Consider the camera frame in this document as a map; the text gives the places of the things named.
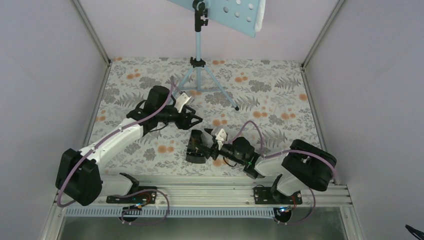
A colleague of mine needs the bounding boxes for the black metronome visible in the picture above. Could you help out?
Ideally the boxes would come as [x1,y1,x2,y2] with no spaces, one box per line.
[185,129,206,164]

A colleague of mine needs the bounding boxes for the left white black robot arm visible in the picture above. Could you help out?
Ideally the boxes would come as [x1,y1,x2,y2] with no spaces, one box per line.
[55,85,203,208]

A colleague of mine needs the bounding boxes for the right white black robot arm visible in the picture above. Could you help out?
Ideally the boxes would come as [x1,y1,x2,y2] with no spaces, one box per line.
[195,128,337,204]

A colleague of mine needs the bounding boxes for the floral patterned table mat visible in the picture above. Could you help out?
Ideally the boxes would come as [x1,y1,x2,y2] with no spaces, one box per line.
[89,57,321,177]

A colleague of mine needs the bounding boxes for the light blue music stand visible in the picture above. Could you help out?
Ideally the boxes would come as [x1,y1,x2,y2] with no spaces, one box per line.
[171,0,259,111]

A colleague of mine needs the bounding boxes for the white sheet music paper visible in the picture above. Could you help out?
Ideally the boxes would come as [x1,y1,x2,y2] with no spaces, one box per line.
[254,0,266,32]

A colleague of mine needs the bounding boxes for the black object at corner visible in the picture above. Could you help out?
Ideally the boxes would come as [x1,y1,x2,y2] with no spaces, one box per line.
[405,224,424,240]

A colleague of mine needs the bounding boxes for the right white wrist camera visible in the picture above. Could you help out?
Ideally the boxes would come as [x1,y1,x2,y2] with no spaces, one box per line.
[211,127,228,142]

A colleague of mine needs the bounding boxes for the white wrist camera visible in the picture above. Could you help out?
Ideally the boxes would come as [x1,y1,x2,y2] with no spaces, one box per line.
[174,91,194,113]
[211,127,228,142]

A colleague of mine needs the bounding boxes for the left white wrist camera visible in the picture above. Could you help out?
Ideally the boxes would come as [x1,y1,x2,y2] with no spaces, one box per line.
[174,91,194,113]

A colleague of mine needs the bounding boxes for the aluminium mounting rail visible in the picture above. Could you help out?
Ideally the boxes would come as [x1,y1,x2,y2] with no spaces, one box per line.
[55,182,353,220]

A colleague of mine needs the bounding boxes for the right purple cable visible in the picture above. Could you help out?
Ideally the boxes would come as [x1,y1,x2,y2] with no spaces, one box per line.
[225,120,337,186]

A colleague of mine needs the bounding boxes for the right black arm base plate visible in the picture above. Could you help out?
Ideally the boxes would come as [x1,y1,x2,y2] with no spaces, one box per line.
[253,184,303,205]

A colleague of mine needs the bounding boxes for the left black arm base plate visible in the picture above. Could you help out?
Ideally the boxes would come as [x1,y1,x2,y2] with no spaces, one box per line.
[106,186,157,205]

